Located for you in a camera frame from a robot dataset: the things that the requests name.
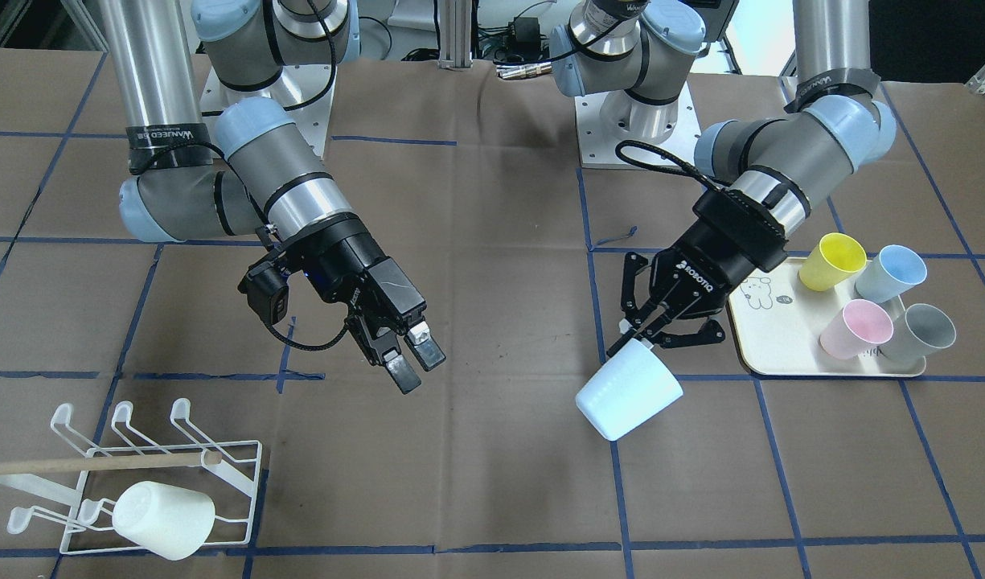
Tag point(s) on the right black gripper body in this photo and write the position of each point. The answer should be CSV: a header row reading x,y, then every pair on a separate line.
x,y
362,269

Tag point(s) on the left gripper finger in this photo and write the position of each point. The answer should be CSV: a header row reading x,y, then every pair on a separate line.
x,y
710,332
649,319

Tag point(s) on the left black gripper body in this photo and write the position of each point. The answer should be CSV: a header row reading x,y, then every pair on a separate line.
x,y
711,259

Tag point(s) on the white plastic cup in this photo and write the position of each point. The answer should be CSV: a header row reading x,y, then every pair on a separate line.
x,y
167,520

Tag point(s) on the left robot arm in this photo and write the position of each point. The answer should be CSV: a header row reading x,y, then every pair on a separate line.
x,y
761,178

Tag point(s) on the aluminium frame post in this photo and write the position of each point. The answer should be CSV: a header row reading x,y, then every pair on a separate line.
x,y
455,26

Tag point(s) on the cream plastic tray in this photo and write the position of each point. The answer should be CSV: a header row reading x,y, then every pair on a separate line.
x,y
777,322

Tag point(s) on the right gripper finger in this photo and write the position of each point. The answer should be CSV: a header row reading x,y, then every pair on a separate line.
x,y
422,344
381,347

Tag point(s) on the pink plastic cup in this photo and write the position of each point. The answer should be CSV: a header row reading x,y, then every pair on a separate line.
x,y
860,326

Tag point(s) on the yellow plastic cup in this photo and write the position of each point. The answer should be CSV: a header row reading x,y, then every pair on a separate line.
x,y
835,258

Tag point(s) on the grey plastic cup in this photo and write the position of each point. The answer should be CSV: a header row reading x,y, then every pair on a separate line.
x,y
922,330

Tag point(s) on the white wire cup rack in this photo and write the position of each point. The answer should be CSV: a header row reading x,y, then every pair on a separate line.
x,y
79,492

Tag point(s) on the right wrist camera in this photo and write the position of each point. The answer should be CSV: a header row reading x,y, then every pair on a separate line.
x,y
266,289

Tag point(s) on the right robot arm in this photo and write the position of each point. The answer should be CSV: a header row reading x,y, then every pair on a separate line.
x,y
252,171

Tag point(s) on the light blue plastic cup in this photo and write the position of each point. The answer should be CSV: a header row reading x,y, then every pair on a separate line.
x,y
895,269

